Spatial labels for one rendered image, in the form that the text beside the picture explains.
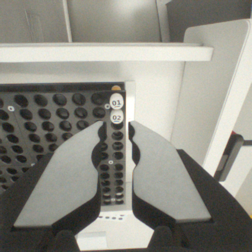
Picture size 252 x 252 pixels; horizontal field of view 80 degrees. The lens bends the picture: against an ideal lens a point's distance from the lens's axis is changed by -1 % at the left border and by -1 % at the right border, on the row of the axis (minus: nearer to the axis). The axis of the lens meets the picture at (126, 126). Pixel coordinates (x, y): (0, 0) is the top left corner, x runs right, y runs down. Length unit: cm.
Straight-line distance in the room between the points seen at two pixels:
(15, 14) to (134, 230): 74
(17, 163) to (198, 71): 23
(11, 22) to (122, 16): 67
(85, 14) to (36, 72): 85
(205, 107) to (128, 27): 91
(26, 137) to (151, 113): 16
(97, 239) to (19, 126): 54
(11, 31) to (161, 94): 40
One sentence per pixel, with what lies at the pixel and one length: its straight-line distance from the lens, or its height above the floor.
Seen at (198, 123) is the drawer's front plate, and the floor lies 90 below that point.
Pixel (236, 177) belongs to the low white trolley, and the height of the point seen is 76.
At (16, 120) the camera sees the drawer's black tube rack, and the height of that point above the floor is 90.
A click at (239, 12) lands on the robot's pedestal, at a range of 56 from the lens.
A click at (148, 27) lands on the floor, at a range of 106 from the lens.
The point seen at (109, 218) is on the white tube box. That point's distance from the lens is 50.
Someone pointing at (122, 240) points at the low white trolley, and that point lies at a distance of 72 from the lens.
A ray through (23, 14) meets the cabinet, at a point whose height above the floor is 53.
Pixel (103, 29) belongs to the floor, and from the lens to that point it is 104.
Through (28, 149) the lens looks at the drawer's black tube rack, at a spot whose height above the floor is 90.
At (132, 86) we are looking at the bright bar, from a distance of 20.
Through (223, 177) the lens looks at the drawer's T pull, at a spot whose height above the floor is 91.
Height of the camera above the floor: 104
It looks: 60 degrees down
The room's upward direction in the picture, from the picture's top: 172 degrees clockwise
